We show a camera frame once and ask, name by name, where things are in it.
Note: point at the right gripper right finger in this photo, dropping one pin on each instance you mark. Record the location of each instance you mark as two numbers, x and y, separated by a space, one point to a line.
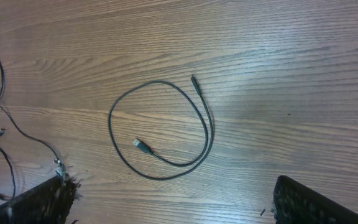
295 203

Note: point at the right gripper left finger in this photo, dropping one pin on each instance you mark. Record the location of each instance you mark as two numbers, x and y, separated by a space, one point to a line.
49 202

